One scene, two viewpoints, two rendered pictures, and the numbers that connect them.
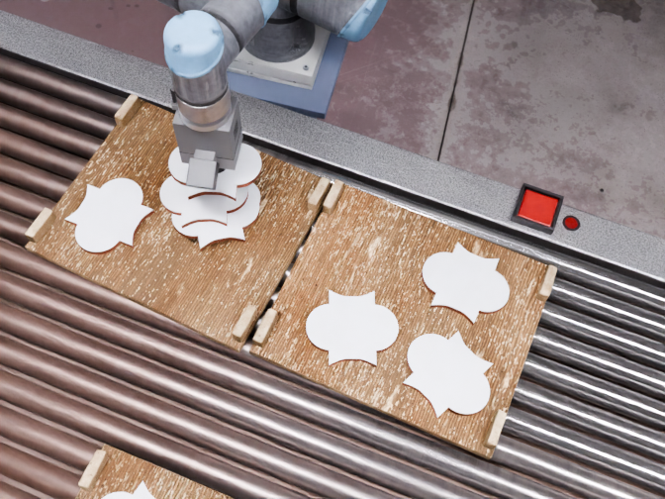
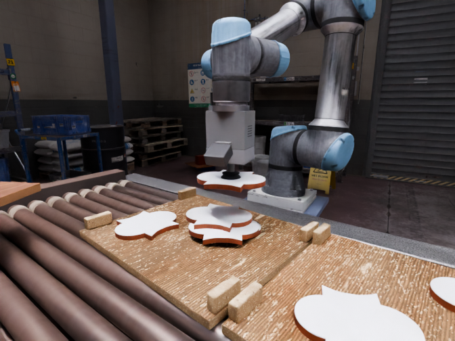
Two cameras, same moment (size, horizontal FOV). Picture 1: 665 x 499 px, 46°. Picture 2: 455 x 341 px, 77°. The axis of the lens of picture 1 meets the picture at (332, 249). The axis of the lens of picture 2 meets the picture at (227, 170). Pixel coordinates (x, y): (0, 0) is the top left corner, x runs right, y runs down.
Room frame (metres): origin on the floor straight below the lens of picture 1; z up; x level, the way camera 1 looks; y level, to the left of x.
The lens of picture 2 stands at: (0.11, 0.01, 1.21)
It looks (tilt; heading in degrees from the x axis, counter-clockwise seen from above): 14 degrees down; 20
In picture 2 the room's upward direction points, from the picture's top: straight up
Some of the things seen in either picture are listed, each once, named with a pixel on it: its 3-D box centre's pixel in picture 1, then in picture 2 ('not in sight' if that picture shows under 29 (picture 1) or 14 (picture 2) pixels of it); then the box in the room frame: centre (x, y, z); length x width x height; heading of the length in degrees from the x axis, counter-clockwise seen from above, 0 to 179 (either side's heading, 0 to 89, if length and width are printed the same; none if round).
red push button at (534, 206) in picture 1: (536, 209); not in sight; (0.72, -0.36, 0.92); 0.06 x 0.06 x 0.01; 73
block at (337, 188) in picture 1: (332, 196); (321, 233); (0.69, 0.01, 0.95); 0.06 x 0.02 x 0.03; 160
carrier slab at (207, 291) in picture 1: (184, 216); (199, 234); (0.64, 0.26, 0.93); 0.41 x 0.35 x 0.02; 68
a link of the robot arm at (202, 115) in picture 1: (201, 95); (229, 93); (0.67, 0.20, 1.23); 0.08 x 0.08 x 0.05
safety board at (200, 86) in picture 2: not in sight; (199, 85); (5.77, 2.65, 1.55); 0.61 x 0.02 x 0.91; 80
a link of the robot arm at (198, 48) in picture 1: (197, 56); (232, 52); (0.68, 0.20, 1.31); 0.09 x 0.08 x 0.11; 153
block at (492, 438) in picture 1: (496, 429); not in sight; (0.31, -0.27, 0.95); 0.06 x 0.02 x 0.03; 160
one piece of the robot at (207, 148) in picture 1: (203, 140); (225, 134); (0.65, 0.20, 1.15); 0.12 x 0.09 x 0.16; 176
